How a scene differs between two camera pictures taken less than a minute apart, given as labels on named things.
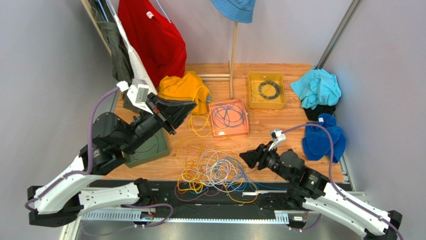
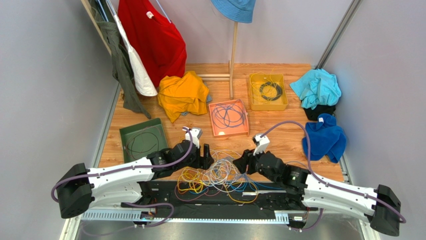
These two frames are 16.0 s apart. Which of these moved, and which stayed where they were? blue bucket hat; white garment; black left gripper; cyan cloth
Moved: black left gripper
Stayed: white garment; blue bucket hat; cyan cloth
